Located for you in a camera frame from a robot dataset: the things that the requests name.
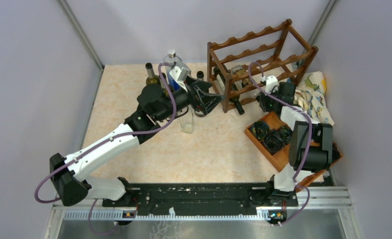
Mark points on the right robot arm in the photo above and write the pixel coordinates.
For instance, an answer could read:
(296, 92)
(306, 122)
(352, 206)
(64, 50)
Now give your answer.
(310, 148)

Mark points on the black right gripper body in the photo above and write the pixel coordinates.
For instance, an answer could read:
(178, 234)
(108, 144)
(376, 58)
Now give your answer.
(267, 102)

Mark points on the clear whisky bottle black label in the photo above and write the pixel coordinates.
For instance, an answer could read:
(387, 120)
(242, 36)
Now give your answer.
(239, 70)

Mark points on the clear blue vodka bottle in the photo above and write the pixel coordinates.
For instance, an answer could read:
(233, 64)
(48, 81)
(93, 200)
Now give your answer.
(171, 58)

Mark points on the green wine bottle far left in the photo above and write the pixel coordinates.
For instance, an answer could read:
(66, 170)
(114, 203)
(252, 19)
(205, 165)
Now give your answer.
(152, 77)

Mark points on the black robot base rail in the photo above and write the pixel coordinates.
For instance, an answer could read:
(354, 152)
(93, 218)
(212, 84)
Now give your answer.
(202, 199)

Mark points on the black rolled belt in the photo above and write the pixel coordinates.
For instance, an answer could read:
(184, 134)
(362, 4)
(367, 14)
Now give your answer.
(336, 155)

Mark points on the rolled dark patterned tie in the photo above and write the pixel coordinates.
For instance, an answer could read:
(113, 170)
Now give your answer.
(259, 129)

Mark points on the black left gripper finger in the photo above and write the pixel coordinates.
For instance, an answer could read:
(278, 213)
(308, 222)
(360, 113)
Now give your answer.
(203, 85)
(207, 102)

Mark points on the green wine bottle grey capsule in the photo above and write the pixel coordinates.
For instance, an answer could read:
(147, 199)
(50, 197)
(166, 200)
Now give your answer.
(200, 76)

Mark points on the dinosaur print cloth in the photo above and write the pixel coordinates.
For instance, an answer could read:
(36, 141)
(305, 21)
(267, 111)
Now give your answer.
(309, 100)

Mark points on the square clear glass bottle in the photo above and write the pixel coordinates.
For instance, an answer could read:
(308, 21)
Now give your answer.
(187, 121)

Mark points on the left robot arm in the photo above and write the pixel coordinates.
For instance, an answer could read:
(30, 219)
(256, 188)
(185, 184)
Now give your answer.
(71, 174)

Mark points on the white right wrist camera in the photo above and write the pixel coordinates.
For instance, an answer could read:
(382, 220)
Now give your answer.
(269, 83)

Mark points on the rolled green patterned tie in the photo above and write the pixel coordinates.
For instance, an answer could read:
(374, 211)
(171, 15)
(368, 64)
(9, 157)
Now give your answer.
(285, 133)

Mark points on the rolled dark striped tie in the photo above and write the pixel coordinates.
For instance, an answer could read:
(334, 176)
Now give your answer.
(272, 142)

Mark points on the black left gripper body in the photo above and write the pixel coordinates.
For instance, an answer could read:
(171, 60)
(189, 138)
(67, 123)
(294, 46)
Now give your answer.
(192, 98)

